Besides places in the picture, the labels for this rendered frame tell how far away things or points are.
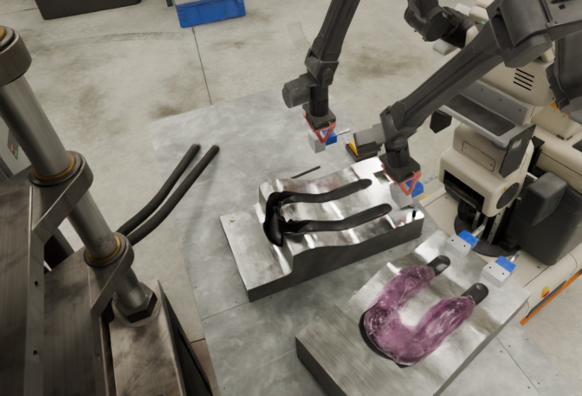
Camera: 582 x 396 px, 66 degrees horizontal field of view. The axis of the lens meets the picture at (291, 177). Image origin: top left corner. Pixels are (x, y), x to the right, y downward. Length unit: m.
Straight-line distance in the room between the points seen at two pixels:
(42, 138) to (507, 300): 1.02
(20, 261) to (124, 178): 2.09
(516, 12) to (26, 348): 0.83
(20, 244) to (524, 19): 0.83
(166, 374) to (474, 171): 1.06
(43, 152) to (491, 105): 1.09
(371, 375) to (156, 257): 1.60
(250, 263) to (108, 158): 2.00
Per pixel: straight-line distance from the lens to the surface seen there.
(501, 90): 1.38
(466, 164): 1.55
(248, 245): 1.22
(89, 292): 1.04
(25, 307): 0.74
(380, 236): 1.21
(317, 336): 1.02
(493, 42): 0.81
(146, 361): 1.21
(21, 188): 0.93
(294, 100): 1.21
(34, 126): 0.84
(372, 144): 1.10
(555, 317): 2.28
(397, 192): 1.22
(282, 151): 1.56
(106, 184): 2.88
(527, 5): 0.79
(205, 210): 1.41
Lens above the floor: 1.83
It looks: 45 degrees down
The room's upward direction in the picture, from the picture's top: 5 degrees counter-clockwise
